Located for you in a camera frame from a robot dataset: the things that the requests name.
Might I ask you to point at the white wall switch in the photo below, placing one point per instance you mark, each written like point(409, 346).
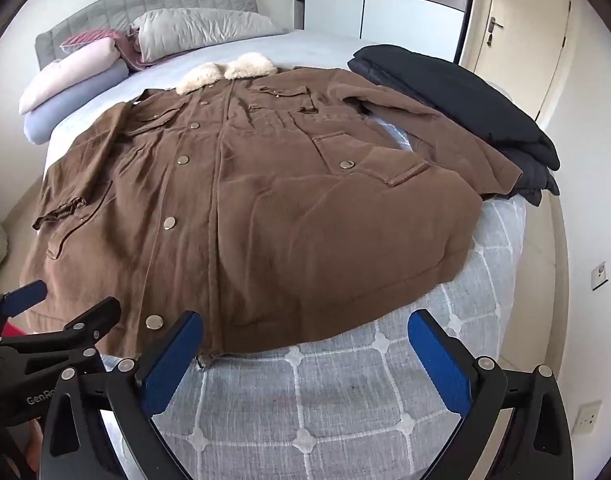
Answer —
point(599, 276)

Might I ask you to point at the pink pillow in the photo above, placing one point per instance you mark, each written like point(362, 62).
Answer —
point(70, 75)

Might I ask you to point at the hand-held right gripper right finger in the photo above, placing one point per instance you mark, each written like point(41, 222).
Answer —
point(438, 360)

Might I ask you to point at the grey checked mattress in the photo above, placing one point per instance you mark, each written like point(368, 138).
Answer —
point(335, 385)

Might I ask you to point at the grey pillow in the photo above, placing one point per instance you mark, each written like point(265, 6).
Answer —
point(200, 30)

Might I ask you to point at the white wardrobe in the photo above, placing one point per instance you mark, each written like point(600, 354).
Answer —
point(385, 0)

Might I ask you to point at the maroon striped cloth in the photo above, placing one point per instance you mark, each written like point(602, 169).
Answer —
point(95, 37)

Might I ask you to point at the brown coat with fur collar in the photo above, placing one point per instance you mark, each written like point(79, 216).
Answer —
point(260, 210)

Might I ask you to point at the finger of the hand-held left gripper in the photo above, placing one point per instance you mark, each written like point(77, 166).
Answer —
point(93, 317)
point(25, 294)

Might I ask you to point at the white wall socket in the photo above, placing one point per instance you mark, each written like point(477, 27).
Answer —
point(585, 417)

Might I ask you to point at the cream door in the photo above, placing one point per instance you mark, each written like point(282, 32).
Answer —
point(525, 35)

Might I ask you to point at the light blue pillow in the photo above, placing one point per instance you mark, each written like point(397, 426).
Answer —
point(60, 110)

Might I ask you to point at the folded black padded jacket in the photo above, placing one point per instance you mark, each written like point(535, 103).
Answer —
point(450, 95)

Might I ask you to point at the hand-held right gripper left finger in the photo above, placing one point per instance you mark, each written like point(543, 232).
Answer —
point(173, 360)

